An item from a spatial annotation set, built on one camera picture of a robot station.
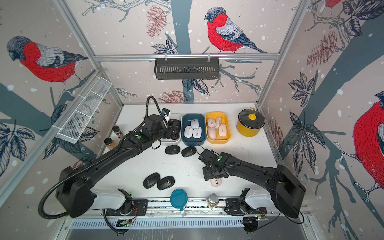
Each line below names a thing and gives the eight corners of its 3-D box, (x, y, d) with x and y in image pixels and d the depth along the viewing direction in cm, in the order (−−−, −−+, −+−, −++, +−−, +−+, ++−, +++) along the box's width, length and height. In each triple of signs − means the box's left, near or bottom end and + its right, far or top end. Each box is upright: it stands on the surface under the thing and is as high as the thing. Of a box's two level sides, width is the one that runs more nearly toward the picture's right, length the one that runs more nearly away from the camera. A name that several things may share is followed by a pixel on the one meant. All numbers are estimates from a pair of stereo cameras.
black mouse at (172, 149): (165, 154, 95) (164, 152, 93) (166, 147, 98) (165, 145, 96) (179, 154, 95) (179, 152, 93) (180, 147, 98) (180, 145, 96)
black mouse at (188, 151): (183, 159, 92) (183, 157, 91) (180, 151, 96) (180, 150, 94) (197, 152, 95) (197, 150, 94) (193, 145, 98) (193, 144, 97)
